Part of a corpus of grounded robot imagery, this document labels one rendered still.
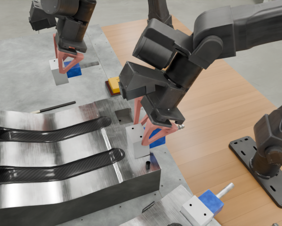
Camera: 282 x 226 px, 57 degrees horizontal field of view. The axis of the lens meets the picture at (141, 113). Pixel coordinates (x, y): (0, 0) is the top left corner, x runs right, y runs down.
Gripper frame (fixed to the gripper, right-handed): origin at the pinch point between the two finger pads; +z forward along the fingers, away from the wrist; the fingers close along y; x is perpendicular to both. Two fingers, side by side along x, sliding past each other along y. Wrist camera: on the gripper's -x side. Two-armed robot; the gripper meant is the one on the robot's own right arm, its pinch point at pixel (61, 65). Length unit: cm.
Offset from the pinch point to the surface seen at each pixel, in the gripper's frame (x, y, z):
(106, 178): 5.7, 34.4, 4.5
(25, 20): 26, -253, 95
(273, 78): 194, -64, 3
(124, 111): 14.6, 16.0, 0.5
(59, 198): -3.0, 35.4, 9.2
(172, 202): 17.3, 42.6, 1.8
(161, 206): 15.0, 42.7, 3.0
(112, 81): 18.2, -2.8, 3.4
